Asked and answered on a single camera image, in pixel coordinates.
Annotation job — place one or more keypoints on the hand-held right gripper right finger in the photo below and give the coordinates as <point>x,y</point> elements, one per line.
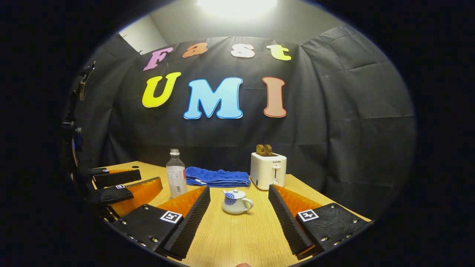
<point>289,224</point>

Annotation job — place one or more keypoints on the black backdrop cloth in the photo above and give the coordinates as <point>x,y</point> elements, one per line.
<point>334,122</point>

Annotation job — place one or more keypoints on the white blue teacup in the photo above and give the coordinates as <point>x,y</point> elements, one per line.
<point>237,207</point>

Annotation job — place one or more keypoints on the ceiling light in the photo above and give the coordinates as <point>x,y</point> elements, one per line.
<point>237,7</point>

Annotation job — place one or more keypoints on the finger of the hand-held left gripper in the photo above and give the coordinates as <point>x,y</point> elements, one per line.
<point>111,194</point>
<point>117,178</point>

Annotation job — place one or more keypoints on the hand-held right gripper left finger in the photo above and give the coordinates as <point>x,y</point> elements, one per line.
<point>193,224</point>

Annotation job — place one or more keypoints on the white blue teacup lid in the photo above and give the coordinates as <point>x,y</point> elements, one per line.
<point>233,194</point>

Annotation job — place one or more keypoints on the blue towel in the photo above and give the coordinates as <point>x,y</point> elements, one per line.
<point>219,177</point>

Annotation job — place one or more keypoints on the white toaster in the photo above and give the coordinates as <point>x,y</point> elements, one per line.
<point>267,172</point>

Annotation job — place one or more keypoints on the clear plastic water bottle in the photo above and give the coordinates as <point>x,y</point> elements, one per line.
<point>176,178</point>

